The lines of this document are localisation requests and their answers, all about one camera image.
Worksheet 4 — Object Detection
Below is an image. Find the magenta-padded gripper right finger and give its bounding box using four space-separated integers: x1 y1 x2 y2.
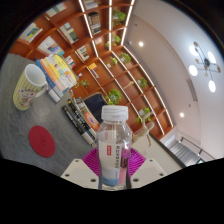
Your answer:
127 147 167 190

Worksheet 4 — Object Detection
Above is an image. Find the colourful book stack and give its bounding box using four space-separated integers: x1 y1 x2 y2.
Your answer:
34 54 79 103

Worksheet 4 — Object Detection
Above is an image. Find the ceiling air vent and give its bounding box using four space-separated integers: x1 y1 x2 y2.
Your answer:
186 78 199 103

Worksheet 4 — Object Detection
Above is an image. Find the flat round red coaster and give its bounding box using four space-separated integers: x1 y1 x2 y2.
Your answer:
28 125 57 158

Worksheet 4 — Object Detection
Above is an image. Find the yellow striped white mug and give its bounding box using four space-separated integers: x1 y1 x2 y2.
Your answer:
12 63 49 112

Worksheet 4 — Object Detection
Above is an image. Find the dark office chair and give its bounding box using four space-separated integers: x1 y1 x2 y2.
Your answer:
83 92 108 123

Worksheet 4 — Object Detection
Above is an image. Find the wooden bookshelf unit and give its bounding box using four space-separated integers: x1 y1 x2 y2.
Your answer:
9 0 174 141

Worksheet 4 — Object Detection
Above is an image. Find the clear plastic water bottle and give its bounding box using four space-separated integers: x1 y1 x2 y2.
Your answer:
96 105 133 191

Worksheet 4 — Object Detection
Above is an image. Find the black ceiling track rail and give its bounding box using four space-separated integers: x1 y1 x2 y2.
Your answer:
179 135 216 161

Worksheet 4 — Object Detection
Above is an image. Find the branching ceiling lamp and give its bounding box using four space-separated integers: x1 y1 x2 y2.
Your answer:
188 41 222 94

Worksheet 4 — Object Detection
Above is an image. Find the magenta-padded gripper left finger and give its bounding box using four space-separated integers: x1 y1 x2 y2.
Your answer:
60 147 100 190

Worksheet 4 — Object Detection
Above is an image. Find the dark book stack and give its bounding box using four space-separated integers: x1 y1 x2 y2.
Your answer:
61 96 101 146

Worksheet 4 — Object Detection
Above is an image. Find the wooden artist mannequin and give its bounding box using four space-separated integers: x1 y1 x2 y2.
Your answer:
131 113 156 145

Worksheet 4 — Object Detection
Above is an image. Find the grey curtain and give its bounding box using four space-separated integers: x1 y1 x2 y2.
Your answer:
166 139 202 166

